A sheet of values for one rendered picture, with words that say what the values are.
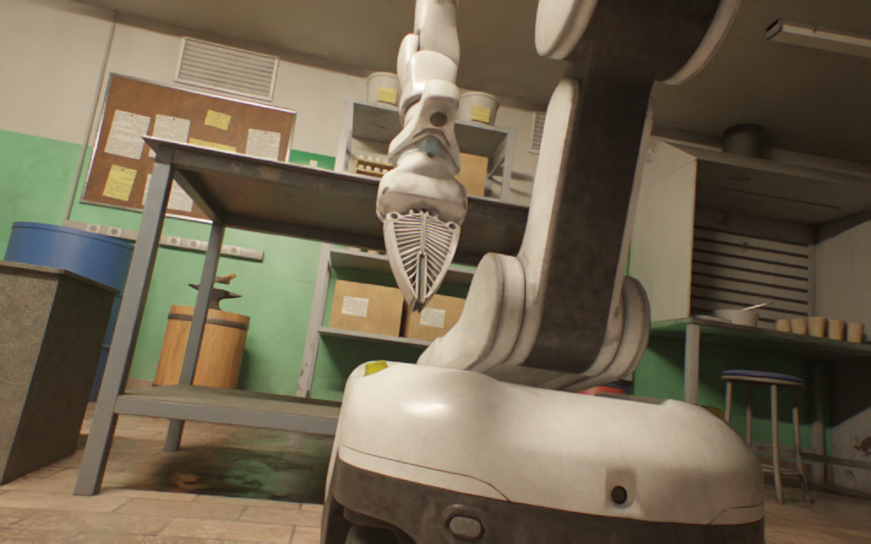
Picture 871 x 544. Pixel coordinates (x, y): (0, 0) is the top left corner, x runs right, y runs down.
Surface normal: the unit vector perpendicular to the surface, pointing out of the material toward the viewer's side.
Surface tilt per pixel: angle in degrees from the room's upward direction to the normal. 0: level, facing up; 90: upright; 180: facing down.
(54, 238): 90
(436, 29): 89
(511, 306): 94
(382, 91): 90
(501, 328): 113
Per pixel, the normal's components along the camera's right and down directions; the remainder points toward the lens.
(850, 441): -0.98, -0.15
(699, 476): 0.41, -0.11
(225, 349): 0.76, -0.01
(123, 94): 0.15, -0.15
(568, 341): 0.10, 0.35
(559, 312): 0.15, 0.06
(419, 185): 0.21, -0.51
